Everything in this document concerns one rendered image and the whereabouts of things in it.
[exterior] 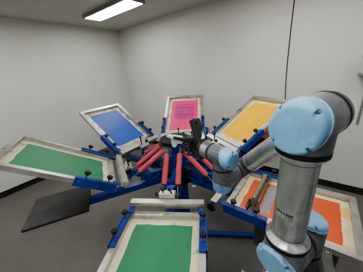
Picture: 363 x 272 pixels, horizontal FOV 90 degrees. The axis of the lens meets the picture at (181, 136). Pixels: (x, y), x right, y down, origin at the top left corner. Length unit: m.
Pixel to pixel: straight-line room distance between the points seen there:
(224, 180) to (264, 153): 0.18
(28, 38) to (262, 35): 4.07
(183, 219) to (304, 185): 1.04
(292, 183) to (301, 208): 0.07
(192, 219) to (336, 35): 2.88
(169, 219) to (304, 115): 1.21
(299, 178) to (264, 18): 3.11
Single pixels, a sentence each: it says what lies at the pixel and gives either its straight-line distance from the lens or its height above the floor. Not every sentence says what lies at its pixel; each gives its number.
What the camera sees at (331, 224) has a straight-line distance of 1.64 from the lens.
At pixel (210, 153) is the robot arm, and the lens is 0.70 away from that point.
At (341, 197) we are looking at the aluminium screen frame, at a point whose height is 0.98.
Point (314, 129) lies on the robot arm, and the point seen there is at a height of 1.85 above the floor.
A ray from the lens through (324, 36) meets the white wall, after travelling 3.32.
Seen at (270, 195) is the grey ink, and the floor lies 0.96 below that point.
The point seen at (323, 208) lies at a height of 0.95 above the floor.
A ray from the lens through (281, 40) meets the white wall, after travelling 3.37.
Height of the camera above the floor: 1.98
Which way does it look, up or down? 21 degrees down
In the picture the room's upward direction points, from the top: 5 degrees counter-clockwise
